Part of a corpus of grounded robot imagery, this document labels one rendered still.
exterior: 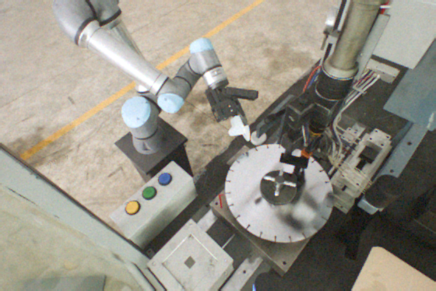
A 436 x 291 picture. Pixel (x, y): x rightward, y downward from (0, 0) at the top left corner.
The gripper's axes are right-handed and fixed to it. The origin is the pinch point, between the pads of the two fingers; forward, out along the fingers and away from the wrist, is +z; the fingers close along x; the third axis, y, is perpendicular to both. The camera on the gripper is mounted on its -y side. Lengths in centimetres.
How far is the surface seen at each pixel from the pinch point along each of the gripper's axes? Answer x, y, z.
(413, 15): 46, -21, -9
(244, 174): 0.8, 7.0, 10.7
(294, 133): 20.5, -5.0, 3.5
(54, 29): -267, 88, -215
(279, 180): 10.2, 0.6, 15.3
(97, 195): -122, 85, -3
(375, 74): -30, -85, 1
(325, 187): 9.3, -12.6, 24.0
